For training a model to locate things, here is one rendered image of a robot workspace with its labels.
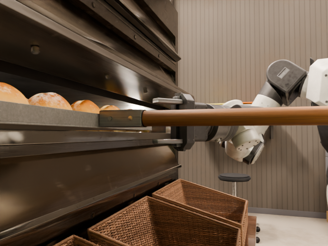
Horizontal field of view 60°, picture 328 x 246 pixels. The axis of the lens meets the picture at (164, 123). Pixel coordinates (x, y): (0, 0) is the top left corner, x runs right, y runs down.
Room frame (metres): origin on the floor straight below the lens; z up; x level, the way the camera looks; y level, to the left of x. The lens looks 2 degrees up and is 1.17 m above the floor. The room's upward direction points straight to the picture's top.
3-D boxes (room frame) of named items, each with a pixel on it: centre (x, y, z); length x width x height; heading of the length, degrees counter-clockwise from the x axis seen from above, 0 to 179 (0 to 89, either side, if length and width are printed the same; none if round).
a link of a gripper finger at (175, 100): (0.59, -0.01, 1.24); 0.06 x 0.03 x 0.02; 127
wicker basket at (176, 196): (1.73, -0.24, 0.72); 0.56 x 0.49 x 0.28; 161
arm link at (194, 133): (0.65, -0.08, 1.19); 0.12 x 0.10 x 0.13; 127
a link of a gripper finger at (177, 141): (0.59, -0.01, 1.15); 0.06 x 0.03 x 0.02; 127
